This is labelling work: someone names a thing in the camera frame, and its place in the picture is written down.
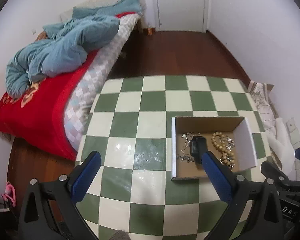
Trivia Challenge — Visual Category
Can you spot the cardboard box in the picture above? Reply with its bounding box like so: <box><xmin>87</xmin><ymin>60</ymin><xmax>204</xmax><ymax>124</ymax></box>
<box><xmin>171</xmin><ymin>116</ymin><xmax>257</xmax><ymax>180</ymax></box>

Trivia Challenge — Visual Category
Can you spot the wooden bead bracelet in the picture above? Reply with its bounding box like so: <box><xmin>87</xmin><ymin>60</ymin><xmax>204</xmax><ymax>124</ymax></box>
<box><xmin>211</xmin><ymin>132</ymin><xmax>235</xmax><ymax>168</ymax></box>

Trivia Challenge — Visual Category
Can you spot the black band bracelet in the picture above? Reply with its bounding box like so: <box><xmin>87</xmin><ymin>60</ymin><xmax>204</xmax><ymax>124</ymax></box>
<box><xmin>188</xmin><ymin>135</ymin><xmax>207</xmax><ymax>165</ymax></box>

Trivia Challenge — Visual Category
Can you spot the long silver necklace with pendant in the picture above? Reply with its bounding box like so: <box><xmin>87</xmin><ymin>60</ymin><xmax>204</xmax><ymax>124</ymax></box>
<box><xmin>178</xmin><ymin>132</ymin><xmax>201</xmax><ymax>164</ymax></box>

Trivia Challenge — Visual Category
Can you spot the pink slipper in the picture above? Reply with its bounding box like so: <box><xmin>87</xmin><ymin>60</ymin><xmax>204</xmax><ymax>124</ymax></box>
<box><xmin>1</xmin><ymin>181</ymin><xmax>16</xmax><ymax>207</ymax></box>

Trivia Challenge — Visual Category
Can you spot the red bed blanket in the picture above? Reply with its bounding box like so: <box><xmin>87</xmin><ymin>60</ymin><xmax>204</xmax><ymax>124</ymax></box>
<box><xmin>0</xmin><ymin>11</ymin><xmax>138</xmax><ymax>162</ymax></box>

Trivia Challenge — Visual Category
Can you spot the grey checkered mattress sheet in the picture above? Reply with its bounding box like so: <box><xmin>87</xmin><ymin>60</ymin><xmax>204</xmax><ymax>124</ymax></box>
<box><xmin>64</xmin><ymin>14</ymin><xmax>140</xmax><ymax>151</ymax></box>

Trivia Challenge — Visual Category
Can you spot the green white checkered tablecloth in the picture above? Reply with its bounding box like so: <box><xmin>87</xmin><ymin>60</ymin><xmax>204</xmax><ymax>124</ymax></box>
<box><xmin>77</xmin><ymin>76</ymin><xmax>270</xmax><ymax>239</ymax></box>

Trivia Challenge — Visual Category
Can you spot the blue quilted duvet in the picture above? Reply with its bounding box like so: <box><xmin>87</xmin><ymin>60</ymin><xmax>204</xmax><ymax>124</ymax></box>
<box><xmin>5</xmin><ymin>0</ymin><xmax>142</xmax><ymax>99</ymax></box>

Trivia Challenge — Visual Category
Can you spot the white door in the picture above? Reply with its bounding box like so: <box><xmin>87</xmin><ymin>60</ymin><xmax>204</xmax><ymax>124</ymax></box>
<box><xmin>154</xmin><ymin>0</ymin><xmax>210</xmax><ymax>33</ymax></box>

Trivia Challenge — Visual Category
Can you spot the white wall socket strip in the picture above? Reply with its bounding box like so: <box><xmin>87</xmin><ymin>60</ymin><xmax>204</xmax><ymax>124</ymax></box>
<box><xmin>286</xmin><ymin>118</ymin><xmax>300</xmax><ymax>181</ymax></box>

